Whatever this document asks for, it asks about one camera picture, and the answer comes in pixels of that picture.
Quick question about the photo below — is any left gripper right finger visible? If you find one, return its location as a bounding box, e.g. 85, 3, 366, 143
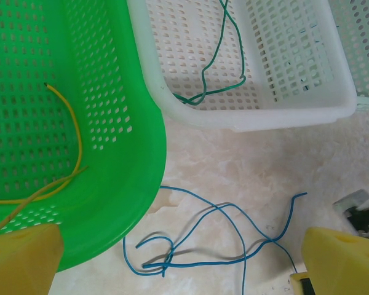
301, 226, 369, 295

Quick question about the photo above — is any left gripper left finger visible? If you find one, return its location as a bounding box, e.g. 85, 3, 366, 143
0, 223, 65, 295

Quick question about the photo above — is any thin yellow cable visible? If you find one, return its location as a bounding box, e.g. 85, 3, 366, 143
0, 82, 83, 237
0, 165, 90, 206

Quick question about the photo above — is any thin green cable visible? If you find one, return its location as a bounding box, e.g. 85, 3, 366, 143
173, 0, 247, 106

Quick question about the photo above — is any bright green plastic basket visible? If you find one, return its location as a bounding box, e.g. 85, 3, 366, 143
0, 0, 169, 273

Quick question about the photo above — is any white plastic basket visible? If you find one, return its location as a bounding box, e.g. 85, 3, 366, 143
126, 0, 357, 133

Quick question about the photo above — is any mint green plastic basket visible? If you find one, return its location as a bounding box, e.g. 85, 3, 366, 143
328, 0, 369, 111

